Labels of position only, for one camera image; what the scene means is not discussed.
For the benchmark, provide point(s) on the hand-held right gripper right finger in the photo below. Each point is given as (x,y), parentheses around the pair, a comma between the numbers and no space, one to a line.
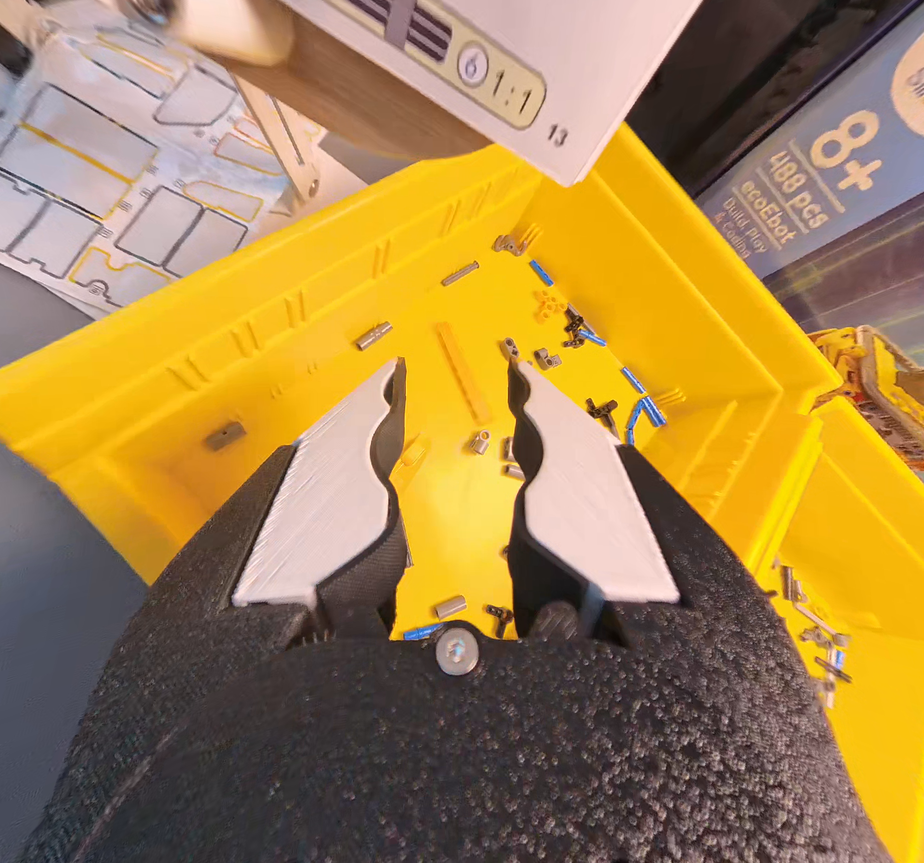
(592,516)

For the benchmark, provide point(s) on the yellow plastic bin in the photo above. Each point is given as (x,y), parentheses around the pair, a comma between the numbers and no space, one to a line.
(866,553)

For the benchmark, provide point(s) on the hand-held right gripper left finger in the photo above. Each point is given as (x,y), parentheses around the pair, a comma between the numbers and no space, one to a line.
(317,516)

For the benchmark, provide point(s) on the white sticker sheet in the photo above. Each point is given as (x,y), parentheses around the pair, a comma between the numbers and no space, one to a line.
(72,141)

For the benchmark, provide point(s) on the dark blue toy box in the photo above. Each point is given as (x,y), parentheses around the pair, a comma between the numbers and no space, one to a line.
(830,177)

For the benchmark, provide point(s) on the few grey blue parts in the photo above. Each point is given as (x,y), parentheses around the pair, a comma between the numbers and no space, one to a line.
(790,581)

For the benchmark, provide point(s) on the heap of assorted small parts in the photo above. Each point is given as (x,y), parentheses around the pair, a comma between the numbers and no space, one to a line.
(374,335)

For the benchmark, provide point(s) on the yellow bin with divider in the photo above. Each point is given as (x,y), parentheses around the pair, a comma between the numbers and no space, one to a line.
(650,264)

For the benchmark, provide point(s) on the open instruction booklet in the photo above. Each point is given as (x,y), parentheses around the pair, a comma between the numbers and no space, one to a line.
(577,11)

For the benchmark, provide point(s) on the long yellow perforated beam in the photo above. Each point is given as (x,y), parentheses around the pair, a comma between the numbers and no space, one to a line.
(462,372)

